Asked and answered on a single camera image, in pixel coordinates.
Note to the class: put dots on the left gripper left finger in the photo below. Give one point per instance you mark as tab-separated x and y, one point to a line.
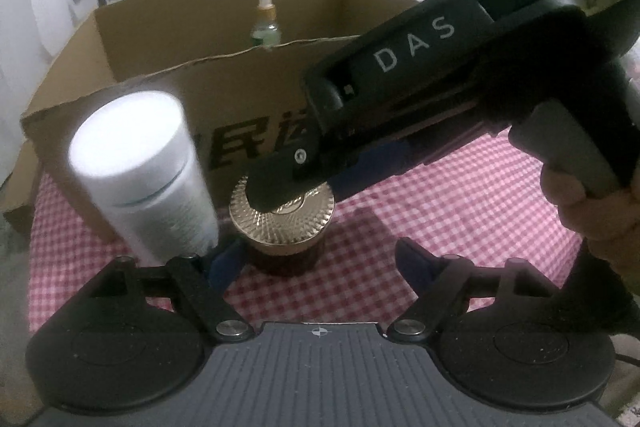
199	287

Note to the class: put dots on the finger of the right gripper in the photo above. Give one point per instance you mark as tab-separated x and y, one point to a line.
372	167

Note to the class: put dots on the green dropper bottle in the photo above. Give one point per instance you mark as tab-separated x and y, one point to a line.
266	30

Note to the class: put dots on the pink checkered tablecloth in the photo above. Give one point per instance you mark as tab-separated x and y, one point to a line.
482	202

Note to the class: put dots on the brown cardboard box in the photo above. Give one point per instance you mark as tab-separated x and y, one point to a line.
240	100

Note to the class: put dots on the white curtain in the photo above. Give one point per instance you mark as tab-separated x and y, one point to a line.
33	32

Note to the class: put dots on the gold lid jar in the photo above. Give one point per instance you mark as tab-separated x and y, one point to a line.
287	241

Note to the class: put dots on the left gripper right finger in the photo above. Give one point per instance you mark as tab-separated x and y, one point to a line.
441	285

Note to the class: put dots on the right hand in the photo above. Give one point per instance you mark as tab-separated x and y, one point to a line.
610	225

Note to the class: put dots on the white bottle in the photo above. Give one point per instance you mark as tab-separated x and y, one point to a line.
136	159

